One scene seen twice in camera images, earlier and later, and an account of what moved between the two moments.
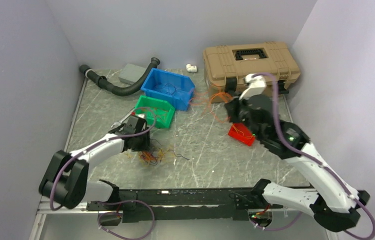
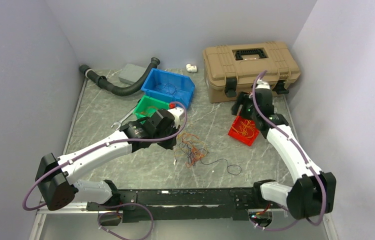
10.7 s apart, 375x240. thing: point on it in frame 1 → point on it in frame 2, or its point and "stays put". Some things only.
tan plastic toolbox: (226, 66) stays put
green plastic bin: (158, 112) stays put
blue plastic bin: (178, 89) stays put
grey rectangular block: (131, 73) stays put
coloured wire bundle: (157, 153) → (192, 150)
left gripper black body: (142, 143) → (170, 131)
